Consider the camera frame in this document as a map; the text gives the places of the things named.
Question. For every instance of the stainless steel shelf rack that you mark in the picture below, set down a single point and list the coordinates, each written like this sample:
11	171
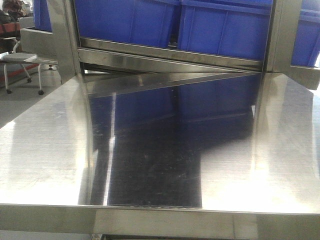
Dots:
91	59

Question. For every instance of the grey rolling stool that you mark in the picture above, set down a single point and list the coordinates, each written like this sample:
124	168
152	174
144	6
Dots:
15	58

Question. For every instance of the blue plastic bin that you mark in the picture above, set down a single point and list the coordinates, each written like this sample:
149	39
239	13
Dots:
142	22
232	28

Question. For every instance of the blue bin at right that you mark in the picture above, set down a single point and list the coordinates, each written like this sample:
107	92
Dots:
307	42

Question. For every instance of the blue bin at left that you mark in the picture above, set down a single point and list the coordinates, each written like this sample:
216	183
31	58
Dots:
41	15

